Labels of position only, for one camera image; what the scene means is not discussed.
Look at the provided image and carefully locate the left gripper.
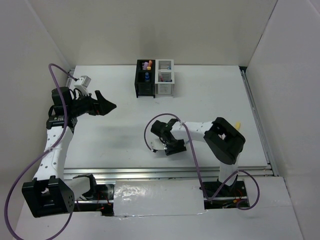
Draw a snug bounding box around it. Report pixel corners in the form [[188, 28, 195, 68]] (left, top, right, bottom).
[[69, 90, 117, 118]]

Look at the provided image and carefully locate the pink purple highlighter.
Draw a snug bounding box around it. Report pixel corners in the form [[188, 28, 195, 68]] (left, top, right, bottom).
[[142, 62, 149, 70]]

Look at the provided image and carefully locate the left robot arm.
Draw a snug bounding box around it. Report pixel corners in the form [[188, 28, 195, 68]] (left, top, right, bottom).
[[21, 86, 117, 218]]

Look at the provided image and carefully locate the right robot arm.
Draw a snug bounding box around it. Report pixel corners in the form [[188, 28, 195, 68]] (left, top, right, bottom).
[[150, 117, 246, 196]]

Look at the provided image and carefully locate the black slotted container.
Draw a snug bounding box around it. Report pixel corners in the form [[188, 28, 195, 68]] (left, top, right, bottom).
[[134, 59, 156, 98]]

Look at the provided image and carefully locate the white foil cover panel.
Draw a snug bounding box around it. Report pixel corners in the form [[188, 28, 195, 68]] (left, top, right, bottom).
[[113, 180, 206, 217]]

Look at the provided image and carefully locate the white slotted container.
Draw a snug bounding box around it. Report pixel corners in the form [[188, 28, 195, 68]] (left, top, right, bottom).
[[154, 59, 175, 96]]

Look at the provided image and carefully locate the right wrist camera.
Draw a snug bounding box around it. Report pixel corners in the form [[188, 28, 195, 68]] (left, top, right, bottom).
[[150, 139, 167, 153]]

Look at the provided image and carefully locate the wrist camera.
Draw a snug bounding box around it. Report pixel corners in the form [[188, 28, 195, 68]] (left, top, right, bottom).
[[74, 75, 92, 95], [150, 139, 167, 153]]

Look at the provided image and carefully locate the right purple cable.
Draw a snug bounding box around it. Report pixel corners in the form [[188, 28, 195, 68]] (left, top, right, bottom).
[[144, 113, 261, 212]]

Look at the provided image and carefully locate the purple cable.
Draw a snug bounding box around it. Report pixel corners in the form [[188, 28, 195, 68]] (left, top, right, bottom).
[[144, 113, 261, 212], [4, 63, 78, 240]]

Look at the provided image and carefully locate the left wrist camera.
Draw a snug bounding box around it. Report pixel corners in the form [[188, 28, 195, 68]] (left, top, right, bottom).
[[74, 75, 92, 95]]

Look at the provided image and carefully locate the left side rail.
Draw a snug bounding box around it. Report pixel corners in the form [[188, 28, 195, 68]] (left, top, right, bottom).
[[65, 68, 75, 87]]

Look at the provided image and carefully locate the aluminium front rail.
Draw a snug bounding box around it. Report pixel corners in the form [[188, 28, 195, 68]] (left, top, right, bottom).
[[64, 165, 274, 182]]

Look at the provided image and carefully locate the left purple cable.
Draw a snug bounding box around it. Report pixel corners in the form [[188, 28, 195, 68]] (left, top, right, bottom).
[[4, 63, 78, 240]]

